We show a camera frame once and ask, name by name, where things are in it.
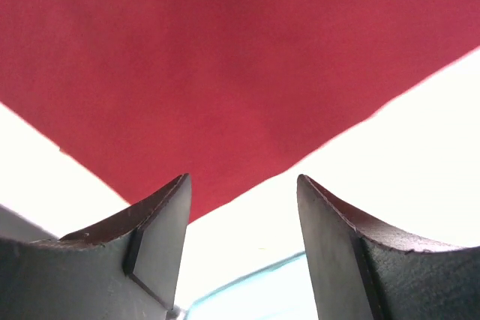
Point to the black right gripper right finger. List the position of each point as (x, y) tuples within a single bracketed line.
[(363, 268)]

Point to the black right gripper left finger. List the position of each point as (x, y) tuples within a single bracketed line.
[(123, 267)]

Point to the dark red t-shirt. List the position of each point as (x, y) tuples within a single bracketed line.
[(231, 92)]

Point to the translucent blue plastic basket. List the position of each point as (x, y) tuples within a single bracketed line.
[(279, 291)]

